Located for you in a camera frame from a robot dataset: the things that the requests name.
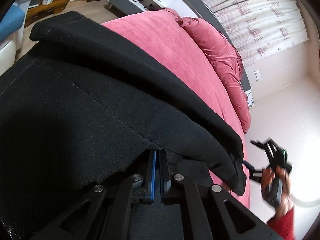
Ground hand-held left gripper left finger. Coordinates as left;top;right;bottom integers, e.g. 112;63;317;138
32;150;158;240

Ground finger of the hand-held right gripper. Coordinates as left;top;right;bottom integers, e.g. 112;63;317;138
242;161;264;180
250;138;274;155

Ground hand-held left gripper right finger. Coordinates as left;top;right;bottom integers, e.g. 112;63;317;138
159;149;284;240

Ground black pants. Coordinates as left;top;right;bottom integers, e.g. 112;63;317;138
0;11;250;240

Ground person's right forearm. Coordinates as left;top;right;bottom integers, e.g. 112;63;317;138
266;202;296;240

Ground person's right hand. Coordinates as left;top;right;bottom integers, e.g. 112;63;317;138
260;167;293;215

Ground pink rumpled duvet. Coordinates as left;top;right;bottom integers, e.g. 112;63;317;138
177;17;251;133

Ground pink bed blanket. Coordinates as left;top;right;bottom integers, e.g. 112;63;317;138
101;8;252;208

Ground white patterned curtain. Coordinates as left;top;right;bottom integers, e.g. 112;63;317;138
181;0;309;68

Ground grey bed headboard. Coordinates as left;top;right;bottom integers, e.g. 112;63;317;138
180;0;252;92

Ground white chair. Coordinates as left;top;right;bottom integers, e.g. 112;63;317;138
0;31;25;77

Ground wooden table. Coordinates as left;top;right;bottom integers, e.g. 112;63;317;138
25;0;78;29

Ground blue chair cushion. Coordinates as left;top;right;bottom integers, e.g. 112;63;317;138
0;5;27;43

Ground white gripper hose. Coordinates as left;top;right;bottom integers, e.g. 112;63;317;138
289;194;320;208

